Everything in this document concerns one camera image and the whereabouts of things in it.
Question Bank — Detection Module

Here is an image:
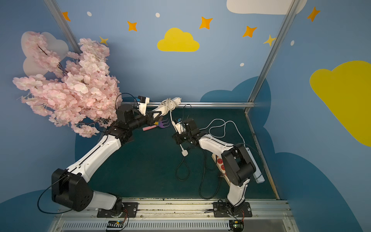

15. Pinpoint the white power strip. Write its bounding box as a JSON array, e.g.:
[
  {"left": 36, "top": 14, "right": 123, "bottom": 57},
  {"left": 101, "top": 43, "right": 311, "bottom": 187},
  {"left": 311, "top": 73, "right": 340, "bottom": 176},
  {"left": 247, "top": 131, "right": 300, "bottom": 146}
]
[{"left": 153, "top": 97, "right": 181, "bottom": 116}]

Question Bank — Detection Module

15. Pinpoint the white power strip cord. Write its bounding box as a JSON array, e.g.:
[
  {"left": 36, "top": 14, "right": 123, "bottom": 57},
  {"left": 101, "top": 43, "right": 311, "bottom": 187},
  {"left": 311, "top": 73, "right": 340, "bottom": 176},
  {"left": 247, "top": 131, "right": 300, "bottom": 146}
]
[{"left": 160, "top": 98, "right": 189, "bottom": 158}]

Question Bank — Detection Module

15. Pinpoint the black power cord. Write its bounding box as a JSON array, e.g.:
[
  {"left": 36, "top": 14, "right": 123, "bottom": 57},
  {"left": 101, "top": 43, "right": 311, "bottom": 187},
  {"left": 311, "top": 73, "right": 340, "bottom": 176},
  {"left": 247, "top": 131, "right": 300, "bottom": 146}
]
[{"left": 174, "top": 144, "right": 225, "bottom": 200}]

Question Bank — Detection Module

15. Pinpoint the beige red socket power strip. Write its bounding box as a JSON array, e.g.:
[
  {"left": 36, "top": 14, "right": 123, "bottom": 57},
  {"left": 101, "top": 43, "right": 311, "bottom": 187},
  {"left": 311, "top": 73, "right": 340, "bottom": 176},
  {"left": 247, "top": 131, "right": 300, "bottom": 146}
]
[{"left": 212, "top": 154, "right": 231, "bottom": 186}]

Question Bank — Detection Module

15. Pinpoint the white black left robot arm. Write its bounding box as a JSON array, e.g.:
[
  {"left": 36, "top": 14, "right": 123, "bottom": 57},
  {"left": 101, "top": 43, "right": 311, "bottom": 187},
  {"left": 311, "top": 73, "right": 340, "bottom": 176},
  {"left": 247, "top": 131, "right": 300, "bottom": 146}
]
[{"left": 51, "top": 104, "right": 169, "bottom": 217}]

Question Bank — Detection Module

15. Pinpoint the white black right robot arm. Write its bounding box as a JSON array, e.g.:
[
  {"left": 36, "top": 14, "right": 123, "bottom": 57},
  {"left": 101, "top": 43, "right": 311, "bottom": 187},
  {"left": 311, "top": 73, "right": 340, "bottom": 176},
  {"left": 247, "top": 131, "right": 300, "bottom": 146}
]
[{"left": 172, "top": 119, "right": 264, "bottom": 210}]

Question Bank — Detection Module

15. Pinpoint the small white adapter strip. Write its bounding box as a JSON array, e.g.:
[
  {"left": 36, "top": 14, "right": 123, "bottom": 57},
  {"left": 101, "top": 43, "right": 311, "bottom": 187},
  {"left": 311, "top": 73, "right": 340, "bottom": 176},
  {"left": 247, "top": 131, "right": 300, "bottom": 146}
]
[{"left": 245, "top": 147, "right": 265, "bottom": 184}]

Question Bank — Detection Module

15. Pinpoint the purple pink toy rake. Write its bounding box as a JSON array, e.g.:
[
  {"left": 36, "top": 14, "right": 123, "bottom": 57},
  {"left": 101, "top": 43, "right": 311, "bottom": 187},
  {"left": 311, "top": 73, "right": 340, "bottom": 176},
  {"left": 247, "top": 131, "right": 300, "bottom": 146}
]
[{"left": 142, "top": 120, "right": 169, "bottom": 131}]

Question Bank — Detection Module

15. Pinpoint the pink blossom artificial tree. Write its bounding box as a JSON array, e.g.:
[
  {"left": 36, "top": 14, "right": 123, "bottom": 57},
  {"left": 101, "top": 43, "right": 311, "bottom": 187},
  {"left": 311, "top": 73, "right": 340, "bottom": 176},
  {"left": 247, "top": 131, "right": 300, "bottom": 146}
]
[{"left": 13, "top": 32, "right": 122, "bottom": 138}]

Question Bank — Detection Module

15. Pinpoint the horizontal aluminium frame rail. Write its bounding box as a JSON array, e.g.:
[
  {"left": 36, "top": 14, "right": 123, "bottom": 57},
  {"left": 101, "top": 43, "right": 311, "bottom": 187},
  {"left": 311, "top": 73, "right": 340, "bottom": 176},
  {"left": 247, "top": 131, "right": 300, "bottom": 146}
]
[{"left": 120, "top": 101, "right": 256, "bottom": 109}]

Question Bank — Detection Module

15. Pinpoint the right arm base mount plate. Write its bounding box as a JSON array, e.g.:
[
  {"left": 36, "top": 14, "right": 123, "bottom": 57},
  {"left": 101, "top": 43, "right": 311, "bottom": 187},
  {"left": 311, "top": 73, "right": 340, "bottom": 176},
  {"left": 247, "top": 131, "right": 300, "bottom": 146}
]
[{"left": 213, "top": 201, "right": 253, "bottom": 218}]

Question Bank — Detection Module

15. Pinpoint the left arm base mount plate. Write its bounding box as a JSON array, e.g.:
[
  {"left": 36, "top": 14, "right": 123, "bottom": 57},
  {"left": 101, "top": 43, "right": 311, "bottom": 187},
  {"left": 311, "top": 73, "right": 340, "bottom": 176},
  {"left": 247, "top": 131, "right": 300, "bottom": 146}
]
[{"left": 97, "top": 202, "right": 139, "bottom": 218}]

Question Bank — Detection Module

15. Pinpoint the front aluminium rail base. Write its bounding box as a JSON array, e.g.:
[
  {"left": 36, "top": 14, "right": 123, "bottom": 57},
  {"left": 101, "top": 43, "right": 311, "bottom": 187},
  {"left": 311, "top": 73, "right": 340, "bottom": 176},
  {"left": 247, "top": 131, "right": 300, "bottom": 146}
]
[{"left": 49, "top": 198, "right": 299, "bottom": 232}]

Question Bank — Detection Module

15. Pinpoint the right vertical aluminium post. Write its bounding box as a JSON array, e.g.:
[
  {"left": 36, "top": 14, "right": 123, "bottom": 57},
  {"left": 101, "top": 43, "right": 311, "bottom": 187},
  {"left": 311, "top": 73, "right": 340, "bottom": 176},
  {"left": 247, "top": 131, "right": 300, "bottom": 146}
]
[{"left": 244, "top": 0, "right": 300, "bottom": 116}]

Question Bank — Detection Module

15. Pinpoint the vertical aluminium post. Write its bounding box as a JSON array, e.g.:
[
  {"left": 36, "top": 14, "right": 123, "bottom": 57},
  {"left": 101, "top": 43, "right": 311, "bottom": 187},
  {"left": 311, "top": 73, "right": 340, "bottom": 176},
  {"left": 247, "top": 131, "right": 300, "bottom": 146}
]
[
  {"left": 44, "top": 0, "right": 81, "bottom": 53},
  {"left": 244, "top": 0, "right": 300, "bottom": 116}
]

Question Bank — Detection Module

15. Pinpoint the left vertical aluminium post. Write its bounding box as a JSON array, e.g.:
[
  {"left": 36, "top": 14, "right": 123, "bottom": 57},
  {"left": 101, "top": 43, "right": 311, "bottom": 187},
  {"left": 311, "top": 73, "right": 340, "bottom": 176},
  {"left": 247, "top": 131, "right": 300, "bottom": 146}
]
[{"left": 44, "top": 0, "right": 81, "bottom": 53}]

